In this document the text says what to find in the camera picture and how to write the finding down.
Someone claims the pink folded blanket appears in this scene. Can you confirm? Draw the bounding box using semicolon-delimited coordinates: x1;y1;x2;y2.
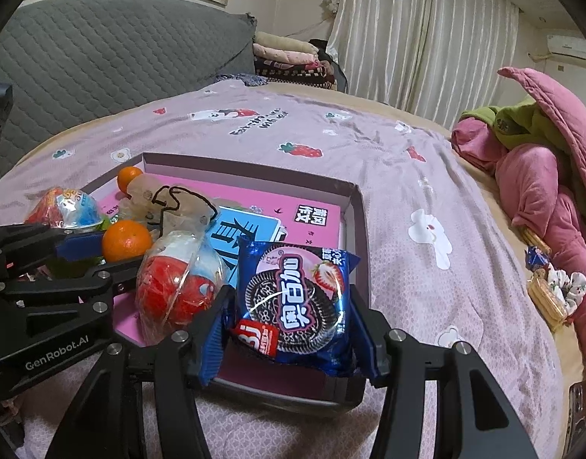
253;43;320;68

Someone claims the dark cloth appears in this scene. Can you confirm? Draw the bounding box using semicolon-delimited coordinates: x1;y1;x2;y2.
309;38;346;91

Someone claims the white air conditioner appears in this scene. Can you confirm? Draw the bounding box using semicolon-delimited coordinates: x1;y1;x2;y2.
544;33;586;70

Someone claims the beige folded blanket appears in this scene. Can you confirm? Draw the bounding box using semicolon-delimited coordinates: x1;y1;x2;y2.
253;31;318;55

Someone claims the lilac printed blanket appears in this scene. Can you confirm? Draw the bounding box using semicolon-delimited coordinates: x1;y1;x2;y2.
0;79;566;459

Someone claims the shallow grey cardboard box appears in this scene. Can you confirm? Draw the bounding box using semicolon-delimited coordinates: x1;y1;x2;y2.
80;152;370;412

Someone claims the blue cookie packet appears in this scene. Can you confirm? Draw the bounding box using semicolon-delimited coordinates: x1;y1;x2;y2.
226;236;361;378

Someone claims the beige lotus-slice mesh bag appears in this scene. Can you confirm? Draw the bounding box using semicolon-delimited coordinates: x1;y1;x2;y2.
118;174;219;249

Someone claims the dark striped object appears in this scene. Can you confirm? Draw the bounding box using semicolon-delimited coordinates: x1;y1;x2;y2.
568;382;586;445

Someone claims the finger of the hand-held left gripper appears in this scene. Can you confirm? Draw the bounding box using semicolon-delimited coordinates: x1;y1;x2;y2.
0;226;105;273
1;256;147;308

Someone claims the green garment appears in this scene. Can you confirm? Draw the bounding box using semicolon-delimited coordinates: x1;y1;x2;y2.
460;96;568;151

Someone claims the white floral scrunchie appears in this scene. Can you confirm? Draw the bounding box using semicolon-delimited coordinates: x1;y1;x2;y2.
546;265;586;314

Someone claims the white curtain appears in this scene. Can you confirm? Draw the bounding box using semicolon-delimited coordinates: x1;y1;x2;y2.
328;0;521;127

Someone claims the blue patterned cloth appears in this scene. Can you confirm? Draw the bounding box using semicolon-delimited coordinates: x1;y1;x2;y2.
215;73;269;88

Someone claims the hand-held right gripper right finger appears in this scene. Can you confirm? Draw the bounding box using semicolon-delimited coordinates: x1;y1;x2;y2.
348;283;540;459

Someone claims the dark patterned folded blanket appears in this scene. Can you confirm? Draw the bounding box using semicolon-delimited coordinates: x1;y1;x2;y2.
253;56;341;89

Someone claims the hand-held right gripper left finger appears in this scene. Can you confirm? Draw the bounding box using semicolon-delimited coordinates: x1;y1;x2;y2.
44;284;236;459

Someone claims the orange mandarin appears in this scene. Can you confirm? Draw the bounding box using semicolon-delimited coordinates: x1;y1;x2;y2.
101;220;152;264
117;166;144;192

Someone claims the pink quilt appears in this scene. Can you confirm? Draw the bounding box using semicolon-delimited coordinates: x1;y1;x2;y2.
451;67;586;345

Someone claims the toy egg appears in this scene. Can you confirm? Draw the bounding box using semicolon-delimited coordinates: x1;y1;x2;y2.
24;187;113;230
135;229;229;345

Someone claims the grey quilted headboard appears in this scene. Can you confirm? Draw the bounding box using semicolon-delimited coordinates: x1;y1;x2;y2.
0;0;258;187

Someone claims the blue candy wrapper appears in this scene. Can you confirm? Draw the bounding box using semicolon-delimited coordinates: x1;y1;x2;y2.
525;246;552;271

